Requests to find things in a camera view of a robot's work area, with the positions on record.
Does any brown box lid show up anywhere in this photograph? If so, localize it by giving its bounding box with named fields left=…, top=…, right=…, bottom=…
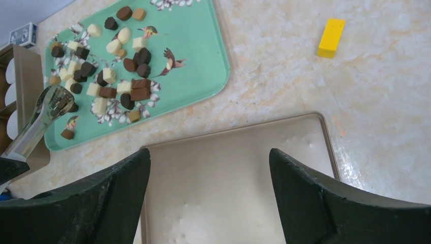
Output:
left=134, top=112, right=339, bottom=243

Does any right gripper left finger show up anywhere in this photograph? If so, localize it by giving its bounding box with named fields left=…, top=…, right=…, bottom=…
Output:
left=1, top=148, right=151, bottom=243

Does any brown rectangular chocolate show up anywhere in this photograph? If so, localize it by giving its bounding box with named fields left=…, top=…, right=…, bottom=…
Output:
left=131, top=78, right=151, bottom=101

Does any dark oval chocolate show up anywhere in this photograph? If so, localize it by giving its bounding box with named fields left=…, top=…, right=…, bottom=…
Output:
left=120, top=93, right=135, bottom=110

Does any yellow block near gripper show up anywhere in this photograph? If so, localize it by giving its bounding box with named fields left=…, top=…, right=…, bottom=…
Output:
left=317, top=18, right=346, bottom=58

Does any brown chocolate box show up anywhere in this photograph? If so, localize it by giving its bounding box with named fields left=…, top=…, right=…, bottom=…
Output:
left=1, top=44, right=50, bottom=181

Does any blue playing card deck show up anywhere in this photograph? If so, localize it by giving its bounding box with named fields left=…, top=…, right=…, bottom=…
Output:
left=9, top=22, right=38, bottom=49

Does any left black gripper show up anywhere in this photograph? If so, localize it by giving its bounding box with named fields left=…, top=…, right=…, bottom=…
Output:
left=1, top=156, right=29, bottom=185

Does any green floral tray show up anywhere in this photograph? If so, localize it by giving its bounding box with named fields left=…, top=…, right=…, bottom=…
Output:
left=43, top=0, right=231, bottom=152

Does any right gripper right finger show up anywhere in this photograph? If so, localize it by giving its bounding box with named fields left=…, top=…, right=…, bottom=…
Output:
left=269, top=148, right=430, bottom=243

